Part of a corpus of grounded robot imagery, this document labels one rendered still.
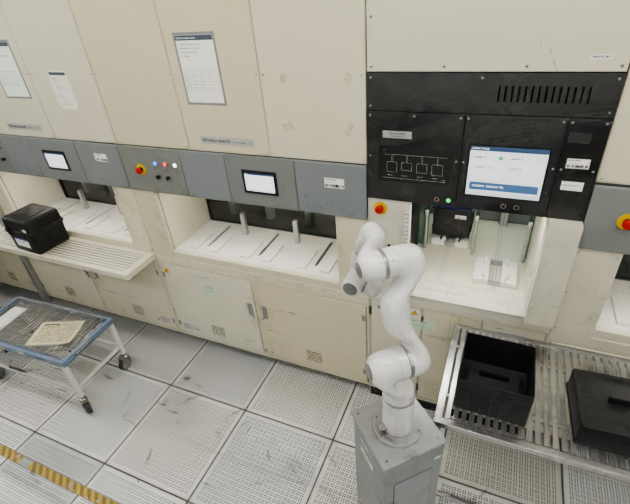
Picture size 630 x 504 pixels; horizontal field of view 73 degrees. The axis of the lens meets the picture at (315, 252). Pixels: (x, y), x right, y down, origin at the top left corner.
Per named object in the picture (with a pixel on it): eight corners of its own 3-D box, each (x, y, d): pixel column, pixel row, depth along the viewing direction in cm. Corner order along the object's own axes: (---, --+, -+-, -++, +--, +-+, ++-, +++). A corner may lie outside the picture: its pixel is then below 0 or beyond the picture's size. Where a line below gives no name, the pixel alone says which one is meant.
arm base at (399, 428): (388, 455, 162) (389, 425, 151) (364, 415, 177) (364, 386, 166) (431, 436, 167) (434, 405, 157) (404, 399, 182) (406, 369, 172)
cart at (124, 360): (-11, 382, 311) (-47, 334, 284) (48, 333, 350) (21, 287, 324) (91, 417, 278) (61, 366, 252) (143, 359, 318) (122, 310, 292)
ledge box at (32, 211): (12, 249, 308) (-5, 218, 293) (47, 230, 328) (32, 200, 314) (39, 257, 295) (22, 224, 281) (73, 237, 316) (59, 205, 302)
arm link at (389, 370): (420, 403, 158) (424, 358, 145) (374, 418, 154) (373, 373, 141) (405, 379, 168) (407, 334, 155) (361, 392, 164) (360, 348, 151)
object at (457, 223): (428, 239, 259) (432, 191, 241) (434, 222, 274) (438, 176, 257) (471, 245, 250) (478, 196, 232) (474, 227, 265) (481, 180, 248)
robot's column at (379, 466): (382, 561, 198) (383, 470, 157) (355, 504, 221) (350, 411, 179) (433, 534, 206) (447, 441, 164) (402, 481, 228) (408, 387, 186)
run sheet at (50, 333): (22, 346, 272) (21, 345, 271) (43, 321, 291) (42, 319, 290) (69, 344, 270) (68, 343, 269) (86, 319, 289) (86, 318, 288)
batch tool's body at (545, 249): (367, 398, 273) (362, 75, 167) (402, 305, 345) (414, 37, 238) (517, 442, 241) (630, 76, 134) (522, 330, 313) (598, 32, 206)
